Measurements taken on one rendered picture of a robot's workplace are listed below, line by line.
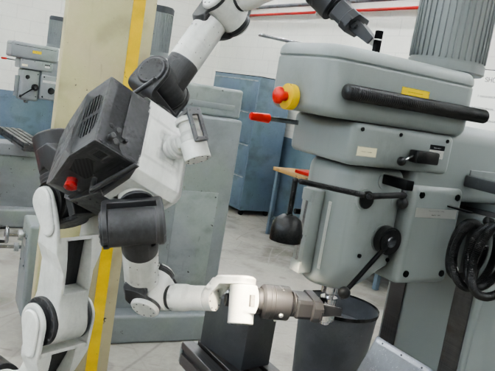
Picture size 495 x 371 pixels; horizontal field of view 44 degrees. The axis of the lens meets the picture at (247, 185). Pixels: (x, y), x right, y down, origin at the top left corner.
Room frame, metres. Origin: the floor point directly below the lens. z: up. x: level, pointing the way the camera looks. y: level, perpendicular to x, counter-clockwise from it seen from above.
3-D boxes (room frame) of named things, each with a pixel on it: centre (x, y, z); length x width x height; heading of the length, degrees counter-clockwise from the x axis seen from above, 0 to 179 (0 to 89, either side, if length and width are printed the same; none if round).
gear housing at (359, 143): (1.59, -0.29, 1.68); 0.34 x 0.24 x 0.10; 122
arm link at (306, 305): (1.54, -0.17, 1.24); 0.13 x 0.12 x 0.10; 13
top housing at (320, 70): (1.57, -0.27, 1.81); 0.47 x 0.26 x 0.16; 122
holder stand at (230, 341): (1.94, -0.04, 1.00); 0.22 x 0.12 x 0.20; 42
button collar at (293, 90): (1.44, -0.06, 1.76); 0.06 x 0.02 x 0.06; 32
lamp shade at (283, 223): (1.38, -0.10, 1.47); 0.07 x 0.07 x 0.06
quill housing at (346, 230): (1.57, -0.26, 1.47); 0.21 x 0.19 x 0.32; 32
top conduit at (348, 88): (1.46, -0.36, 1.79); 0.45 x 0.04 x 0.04; 122
